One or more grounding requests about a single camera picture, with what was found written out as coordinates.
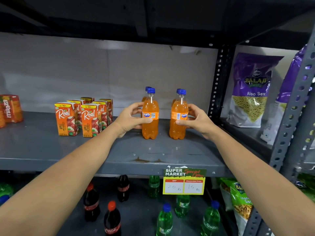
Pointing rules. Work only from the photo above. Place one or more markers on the green soda bottle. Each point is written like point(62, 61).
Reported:
point(211, 219)
point(164, 222)
point(154, 186)
point(182, 206)
point(5, 190)

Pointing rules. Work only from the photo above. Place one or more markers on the person's right thumb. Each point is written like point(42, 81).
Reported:
point(184, 122)

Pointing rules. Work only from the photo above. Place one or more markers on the group of orange juice cartons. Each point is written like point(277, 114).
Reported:
point(73, 117)

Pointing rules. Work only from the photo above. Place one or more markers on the green yellow snack bag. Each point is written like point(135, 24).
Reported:
point(240, 201)
point(306, 186)

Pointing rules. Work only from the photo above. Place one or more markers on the yellow green price sign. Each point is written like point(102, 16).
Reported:
point(184, 181)

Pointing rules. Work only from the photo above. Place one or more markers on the dark perforated rack upright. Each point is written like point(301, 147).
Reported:
point(220, 81)

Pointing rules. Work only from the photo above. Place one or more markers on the red orange mango drink carton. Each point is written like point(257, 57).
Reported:
point(12, 108)
point(2, 117)

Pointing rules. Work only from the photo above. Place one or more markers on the dark cola bottle black cap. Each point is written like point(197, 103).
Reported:
point(123, 188)

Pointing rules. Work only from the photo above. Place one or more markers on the person's left hand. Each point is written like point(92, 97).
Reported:
point(125, 121)

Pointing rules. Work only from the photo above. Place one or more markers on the grey metal bottom shelf board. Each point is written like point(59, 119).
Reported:
point(137, 213)

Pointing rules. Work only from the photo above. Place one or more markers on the person's left forearm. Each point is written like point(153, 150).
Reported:
point(61, 179)

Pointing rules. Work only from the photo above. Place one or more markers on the dark cola bottle red cap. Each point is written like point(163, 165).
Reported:
point(91, 203)
point(112, 221)

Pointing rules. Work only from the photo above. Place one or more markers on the grey metal shelf board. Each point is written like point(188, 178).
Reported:
point(137, 213)
point(49, 147)

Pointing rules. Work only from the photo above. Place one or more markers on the person's left middle finger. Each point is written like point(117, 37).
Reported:
point(136, 114)

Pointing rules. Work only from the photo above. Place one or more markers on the dark metal overhead shelf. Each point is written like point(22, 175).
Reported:
point(123, 19)

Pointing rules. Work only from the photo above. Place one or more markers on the person's right hand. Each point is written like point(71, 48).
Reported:
point(200, 124)

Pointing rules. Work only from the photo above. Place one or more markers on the person's right forearm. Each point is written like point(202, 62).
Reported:
point(248, 176)

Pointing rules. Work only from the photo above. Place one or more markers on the grey side rack shelf board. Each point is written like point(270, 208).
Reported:
point(246, 137)

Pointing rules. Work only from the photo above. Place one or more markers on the purple white snack bag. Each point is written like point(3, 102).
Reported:
point(249, 95)
point(283, 103)

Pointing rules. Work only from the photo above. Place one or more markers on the person's right middle finger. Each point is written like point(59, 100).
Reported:
point(192, 115)

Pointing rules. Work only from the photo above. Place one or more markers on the person's left thumb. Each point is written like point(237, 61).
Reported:
point(141, 121)

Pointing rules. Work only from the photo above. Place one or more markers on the grey perforated rack upright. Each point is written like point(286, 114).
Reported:
point(295, 103)

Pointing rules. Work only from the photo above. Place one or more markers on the orange soda bottle blue cap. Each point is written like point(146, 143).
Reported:
point(145, 95)
point(175, 98)
point(150, 131)
point(177, 132)

